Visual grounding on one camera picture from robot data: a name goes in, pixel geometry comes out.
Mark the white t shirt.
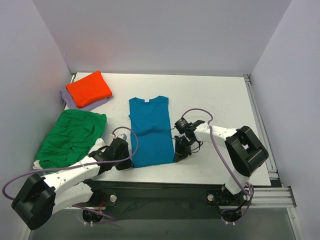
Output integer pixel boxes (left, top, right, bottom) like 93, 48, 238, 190
32, 138, 105, 170

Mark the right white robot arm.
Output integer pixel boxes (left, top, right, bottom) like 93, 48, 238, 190
174, 117, 269, 204

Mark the folded lavender t shirt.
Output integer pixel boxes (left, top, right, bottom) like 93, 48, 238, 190
60, 88, 113, 111

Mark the green t shirt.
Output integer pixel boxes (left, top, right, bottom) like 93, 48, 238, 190
35, 109, 108, 169

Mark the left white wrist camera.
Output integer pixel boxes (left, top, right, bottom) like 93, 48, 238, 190
111, 133, 127, 141

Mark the purple cable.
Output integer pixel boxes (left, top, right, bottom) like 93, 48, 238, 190
179, 107, 255, 225
1, 126, 140, 223

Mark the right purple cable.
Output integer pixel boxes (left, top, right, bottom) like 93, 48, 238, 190
179, 107, 255, 225

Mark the folded orange t shirt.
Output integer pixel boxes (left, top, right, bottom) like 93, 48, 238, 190
65, 71, 113, 108

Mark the aluminium front frame rail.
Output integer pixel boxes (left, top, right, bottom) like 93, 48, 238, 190
247, 186, 297, 210

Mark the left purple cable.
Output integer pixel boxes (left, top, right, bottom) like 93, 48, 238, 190
1, 126, 140, 223

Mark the teal blue t shirt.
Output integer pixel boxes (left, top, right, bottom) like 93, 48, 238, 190
129, 96, 175, 168

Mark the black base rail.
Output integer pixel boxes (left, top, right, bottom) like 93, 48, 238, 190
72, 179, 253, 221

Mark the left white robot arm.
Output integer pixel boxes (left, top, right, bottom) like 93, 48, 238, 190
11, 134, 132, 230

